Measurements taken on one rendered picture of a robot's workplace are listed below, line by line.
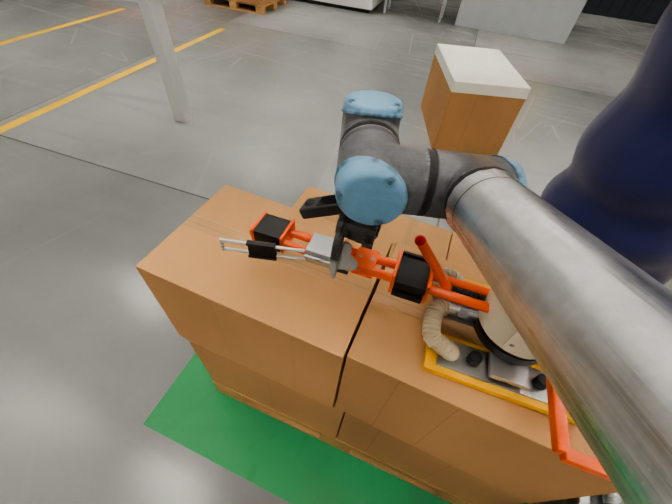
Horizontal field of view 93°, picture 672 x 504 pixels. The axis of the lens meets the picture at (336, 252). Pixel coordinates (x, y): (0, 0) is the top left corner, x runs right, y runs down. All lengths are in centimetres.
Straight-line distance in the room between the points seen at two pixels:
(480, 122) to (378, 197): 174
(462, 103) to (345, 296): 144
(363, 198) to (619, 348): 29
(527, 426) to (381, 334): 34
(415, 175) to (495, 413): 57
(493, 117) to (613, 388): 197
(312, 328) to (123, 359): 137
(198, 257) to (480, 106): 165
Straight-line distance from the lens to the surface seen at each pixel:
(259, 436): 169
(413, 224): 168
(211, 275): 91
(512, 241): 29
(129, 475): 181
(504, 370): 81
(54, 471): 195
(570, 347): 23
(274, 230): 78
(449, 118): 205
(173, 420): 180
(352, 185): 39
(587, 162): 53
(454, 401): 79
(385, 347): 79
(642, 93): 52
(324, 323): 80
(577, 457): 70
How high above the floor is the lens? 165
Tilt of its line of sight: 49 degrees down
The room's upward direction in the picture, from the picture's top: 6 degrees clockwise
